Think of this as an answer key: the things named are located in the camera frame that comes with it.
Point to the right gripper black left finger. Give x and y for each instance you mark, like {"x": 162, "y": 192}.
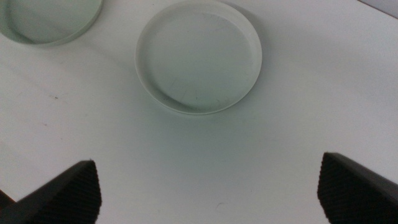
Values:
{"x": 65, "y": 199}

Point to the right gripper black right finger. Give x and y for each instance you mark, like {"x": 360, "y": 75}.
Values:
{"x": 357, "y": 196}

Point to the grey shallow bowl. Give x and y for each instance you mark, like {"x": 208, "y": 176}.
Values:
{"x": 46, "y": 21}

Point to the white shallow bowl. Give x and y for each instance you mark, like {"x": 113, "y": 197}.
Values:
{"x": 199, "y": 59}

